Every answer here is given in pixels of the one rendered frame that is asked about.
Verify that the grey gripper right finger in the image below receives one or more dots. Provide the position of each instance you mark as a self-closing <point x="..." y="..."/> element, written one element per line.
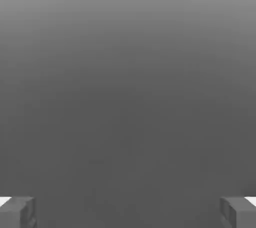
<point x="242" y="214"/>

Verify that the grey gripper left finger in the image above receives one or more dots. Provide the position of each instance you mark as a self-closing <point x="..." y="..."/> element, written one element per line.
<point x="14" y="214"/>

